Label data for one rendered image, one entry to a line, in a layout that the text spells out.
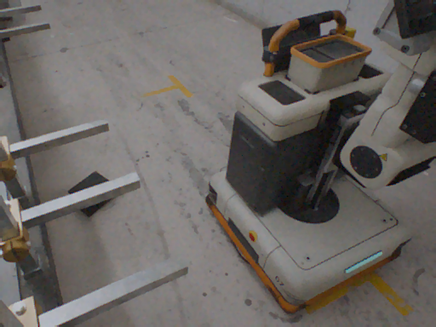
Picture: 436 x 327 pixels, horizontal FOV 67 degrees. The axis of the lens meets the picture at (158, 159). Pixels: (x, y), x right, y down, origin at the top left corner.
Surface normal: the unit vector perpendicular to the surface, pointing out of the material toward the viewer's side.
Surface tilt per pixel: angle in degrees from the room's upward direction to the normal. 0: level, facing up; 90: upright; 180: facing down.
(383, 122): 90
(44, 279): 0
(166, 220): 0
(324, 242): 0
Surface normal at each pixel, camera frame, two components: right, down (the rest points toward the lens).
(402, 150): 0.01, -0.64
